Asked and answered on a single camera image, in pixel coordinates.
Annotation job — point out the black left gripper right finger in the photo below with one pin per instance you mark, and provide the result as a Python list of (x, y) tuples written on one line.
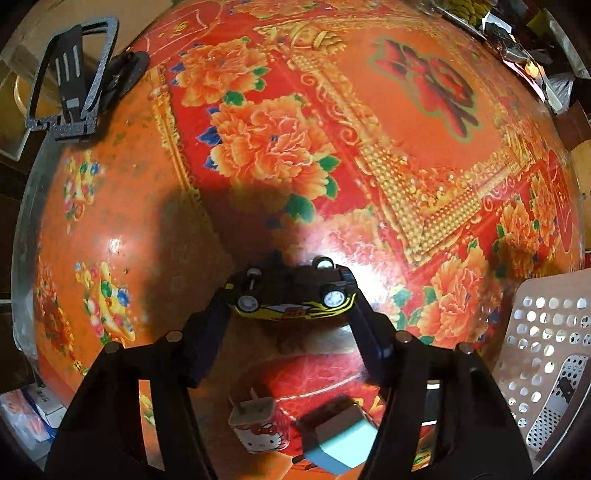
[(445, 416)]

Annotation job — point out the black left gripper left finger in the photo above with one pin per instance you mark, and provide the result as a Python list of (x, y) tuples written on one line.
[(100, 436)]

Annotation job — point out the teal charger plug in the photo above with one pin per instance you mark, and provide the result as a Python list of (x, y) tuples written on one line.
[(337, 438)]

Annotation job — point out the Hello Kitty charger plug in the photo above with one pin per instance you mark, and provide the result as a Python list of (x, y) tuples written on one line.
[(259, 423)]

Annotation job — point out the black yellow toy car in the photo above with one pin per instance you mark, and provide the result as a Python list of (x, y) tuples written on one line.
[(276, 291)]

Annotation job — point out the white perforated plastic basket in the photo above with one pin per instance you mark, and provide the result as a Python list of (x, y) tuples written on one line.
[(543, 369)]

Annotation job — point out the red floral tablecloth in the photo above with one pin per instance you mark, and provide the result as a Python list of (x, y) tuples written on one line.
[(364, 131)]

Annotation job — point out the grey black phone stand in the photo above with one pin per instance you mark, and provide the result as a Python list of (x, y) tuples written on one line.
[(84, 92)]

